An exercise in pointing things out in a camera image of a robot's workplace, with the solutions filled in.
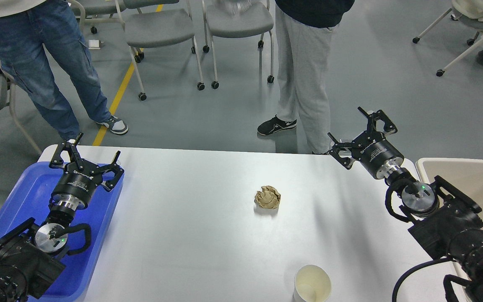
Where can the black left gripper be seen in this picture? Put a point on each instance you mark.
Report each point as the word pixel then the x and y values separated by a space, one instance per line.
pixel 77 186

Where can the blue plastic tray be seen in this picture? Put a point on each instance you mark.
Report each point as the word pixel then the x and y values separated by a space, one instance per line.
pixel 30 198

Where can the grey chair centre left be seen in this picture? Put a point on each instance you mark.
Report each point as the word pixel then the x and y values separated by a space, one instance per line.
pixel 158 29

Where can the crumpled brown paper ball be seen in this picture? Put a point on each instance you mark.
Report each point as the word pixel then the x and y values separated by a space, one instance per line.
pixel 268 197

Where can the grey chair top left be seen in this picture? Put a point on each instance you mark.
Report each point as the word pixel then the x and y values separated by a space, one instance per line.
pixel 93 12

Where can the white chair top right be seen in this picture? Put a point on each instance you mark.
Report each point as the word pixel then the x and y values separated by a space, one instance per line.
pixel 470 13

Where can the person in grey sweatpants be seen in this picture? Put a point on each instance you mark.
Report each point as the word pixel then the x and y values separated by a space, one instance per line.
pixel 304 30

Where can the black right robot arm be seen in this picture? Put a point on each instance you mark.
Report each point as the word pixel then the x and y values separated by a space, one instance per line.
pixel 445 221

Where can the person in blue jeans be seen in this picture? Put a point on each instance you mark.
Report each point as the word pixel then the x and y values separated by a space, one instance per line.
pixel 31 29

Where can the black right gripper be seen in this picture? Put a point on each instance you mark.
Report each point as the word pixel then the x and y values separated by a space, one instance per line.
pixel 377 155

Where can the white paper cup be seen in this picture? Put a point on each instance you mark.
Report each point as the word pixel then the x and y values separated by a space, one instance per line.
pixel 311 284

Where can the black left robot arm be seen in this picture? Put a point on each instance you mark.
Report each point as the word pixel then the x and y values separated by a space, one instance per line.
pixel 53 224

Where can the beige plastic bin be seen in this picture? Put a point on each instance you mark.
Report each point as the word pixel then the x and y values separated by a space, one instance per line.
pixel 476 188

